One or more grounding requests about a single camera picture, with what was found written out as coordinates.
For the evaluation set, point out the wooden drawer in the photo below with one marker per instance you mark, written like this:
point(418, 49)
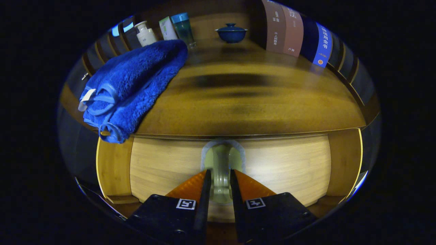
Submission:
point(163, 170)

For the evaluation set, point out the wooden countertop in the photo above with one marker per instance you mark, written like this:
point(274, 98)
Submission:
point(255, 102)

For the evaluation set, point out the teal bottle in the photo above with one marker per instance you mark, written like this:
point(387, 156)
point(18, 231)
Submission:
point(184, 30)

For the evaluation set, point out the reddish brown book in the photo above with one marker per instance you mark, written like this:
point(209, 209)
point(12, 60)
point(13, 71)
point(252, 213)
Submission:
point(293, 34)

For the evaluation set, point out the blue lidded teacup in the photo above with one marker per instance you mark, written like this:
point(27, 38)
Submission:
point(231, 35)

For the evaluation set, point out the white green tube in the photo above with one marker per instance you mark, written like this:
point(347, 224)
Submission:
point(167, 30)

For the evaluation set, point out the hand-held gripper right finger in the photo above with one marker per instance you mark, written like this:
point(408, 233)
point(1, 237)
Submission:
point(237, 211)

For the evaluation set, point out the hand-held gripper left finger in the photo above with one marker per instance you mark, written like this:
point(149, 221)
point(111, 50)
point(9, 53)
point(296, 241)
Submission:
point(203, 211)

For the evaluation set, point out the wooden cabinet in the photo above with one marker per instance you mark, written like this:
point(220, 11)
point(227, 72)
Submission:
point(207, 23)

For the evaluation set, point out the dark brown book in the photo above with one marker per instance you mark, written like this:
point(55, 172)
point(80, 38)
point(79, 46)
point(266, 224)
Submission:
point(275, 30)

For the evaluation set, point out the white pump bottle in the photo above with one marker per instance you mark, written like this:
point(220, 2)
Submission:
point(146, 35)

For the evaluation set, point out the blue towel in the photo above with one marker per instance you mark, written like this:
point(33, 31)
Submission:
point(136, 78)

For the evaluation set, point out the blue book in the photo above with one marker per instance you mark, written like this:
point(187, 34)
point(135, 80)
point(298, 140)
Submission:
point(323, 44)

